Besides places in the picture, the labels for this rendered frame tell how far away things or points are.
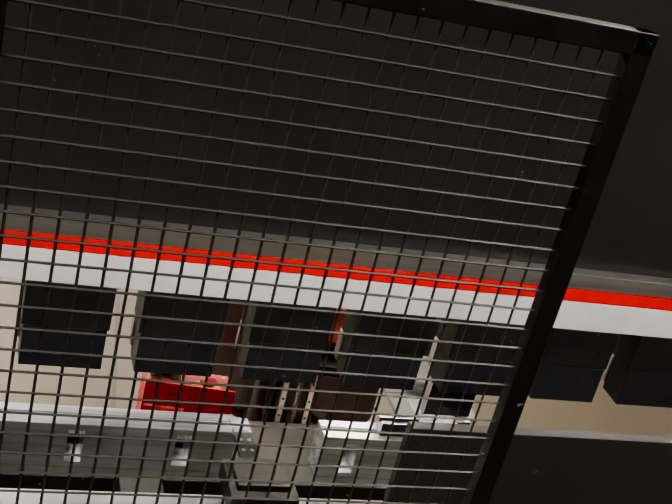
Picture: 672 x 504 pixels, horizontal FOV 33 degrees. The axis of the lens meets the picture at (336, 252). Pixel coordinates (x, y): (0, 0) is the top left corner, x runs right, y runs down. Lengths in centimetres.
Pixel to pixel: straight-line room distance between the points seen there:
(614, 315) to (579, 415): 239
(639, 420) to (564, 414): 34
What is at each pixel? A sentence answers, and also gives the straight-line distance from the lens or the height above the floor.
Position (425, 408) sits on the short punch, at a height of 104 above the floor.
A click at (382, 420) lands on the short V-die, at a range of 229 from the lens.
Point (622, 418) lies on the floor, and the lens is 477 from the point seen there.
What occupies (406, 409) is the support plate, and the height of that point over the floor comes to 100.
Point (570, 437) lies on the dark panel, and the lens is 175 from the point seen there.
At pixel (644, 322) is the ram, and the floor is 129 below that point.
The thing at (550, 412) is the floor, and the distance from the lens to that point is 461.
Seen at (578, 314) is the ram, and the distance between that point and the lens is 226.
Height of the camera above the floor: 219
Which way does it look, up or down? 24 degrees down
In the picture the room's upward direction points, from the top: 15 degrees clockwise
